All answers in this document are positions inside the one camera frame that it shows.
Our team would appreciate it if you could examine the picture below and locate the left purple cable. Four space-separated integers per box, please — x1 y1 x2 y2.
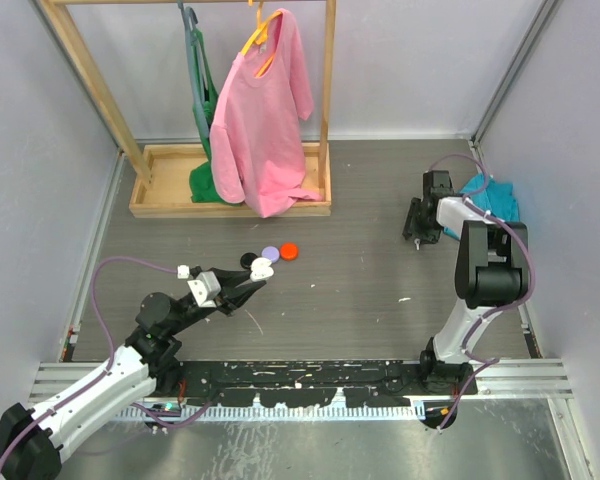
0 256 181 480

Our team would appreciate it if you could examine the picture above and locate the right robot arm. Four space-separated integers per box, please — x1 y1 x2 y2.
403 170 532 394

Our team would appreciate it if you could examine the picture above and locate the green garment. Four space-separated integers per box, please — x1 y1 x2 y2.
188 27 244 206

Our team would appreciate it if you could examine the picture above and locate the wooden clothes rack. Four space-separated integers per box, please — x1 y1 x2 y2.
38 1 337 219

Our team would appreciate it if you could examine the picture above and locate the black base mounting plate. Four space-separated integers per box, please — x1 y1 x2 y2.
174 360 474 408

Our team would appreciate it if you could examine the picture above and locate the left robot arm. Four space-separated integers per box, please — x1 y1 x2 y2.
0 265 273 479

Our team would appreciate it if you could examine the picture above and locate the orange earbud charging case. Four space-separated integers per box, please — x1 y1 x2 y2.
279 242 299 261

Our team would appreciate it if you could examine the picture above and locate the grey-blue hanger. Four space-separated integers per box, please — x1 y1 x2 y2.
177 1 217 155

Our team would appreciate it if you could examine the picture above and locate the pink t-shirt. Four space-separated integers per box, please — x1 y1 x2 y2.
210 8 322 218

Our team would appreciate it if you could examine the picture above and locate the white slotted cable duct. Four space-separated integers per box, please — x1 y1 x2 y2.
102 397 427 422

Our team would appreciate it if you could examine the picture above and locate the purple earbud charging case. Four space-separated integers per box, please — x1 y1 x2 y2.
261 246 280 263

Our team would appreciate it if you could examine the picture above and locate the yellow hanger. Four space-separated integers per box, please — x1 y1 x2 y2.
240 1 281 78

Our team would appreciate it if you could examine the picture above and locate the black earbud charging case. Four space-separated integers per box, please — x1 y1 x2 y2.
240 252 258 269

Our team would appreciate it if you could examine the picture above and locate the white earbud charging case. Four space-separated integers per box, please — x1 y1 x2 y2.
250 257 274 282

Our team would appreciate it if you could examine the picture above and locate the teal cloth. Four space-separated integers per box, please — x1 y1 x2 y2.
458 174 520 222

